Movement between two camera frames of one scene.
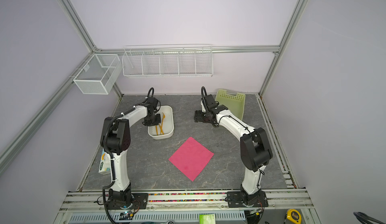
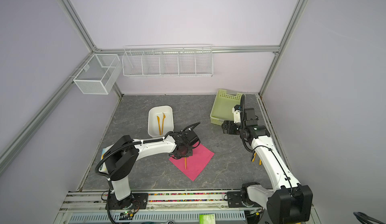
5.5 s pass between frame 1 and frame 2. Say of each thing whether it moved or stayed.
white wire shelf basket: stayed
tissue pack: stayed
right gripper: moved
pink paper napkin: stayed
